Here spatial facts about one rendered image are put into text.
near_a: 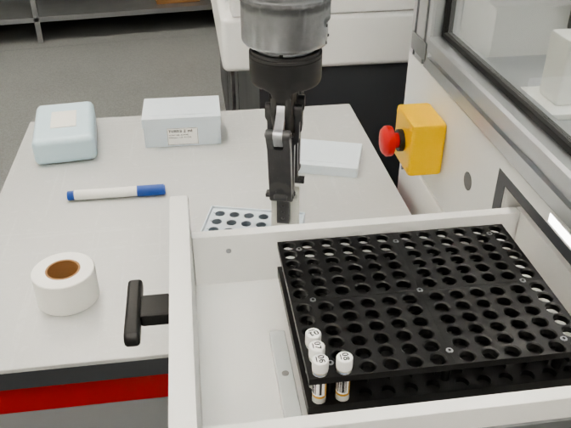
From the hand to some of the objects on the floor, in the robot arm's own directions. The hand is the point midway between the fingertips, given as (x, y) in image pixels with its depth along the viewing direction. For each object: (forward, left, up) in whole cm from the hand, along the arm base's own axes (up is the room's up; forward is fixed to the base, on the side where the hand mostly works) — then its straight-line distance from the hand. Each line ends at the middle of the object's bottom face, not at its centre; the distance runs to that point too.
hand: (285, 214), depth 79 cm
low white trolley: (-14, +15, -84) cm, 86 cm away
